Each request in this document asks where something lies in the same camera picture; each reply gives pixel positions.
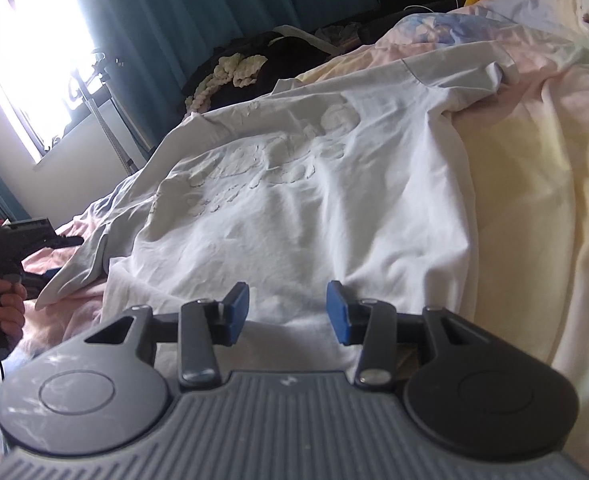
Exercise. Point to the white t-shirt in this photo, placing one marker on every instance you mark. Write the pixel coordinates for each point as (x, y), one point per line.
(299, 210)

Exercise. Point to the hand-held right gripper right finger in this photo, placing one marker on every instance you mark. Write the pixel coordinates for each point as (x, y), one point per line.
(338, 310)

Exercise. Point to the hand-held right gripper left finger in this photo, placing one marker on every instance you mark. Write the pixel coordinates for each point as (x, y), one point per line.
(237, 310)

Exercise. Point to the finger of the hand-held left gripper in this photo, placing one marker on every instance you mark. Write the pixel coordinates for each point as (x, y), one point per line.
(52, 275)
(67, 242)

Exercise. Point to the person's left hand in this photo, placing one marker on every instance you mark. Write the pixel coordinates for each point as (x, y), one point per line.
(12, 317)

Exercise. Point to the cream knitted blanket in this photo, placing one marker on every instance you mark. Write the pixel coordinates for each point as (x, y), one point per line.
(234, 65)

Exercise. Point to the small mixed clothes pile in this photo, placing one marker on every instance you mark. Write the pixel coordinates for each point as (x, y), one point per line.
(347, 33)

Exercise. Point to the window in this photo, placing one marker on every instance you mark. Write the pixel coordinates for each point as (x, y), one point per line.
(24, 35)

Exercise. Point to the dark clothes pile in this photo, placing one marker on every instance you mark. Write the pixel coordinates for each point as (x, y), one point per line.
(279, 67)

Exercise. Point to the pastel bed blanket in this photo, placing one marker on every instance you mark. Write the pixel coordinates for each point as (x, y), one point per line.
(549, 210)

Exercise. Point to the garment steamer stand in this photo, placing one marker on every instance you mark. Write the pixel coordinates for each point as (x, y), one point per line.
(107, 125)

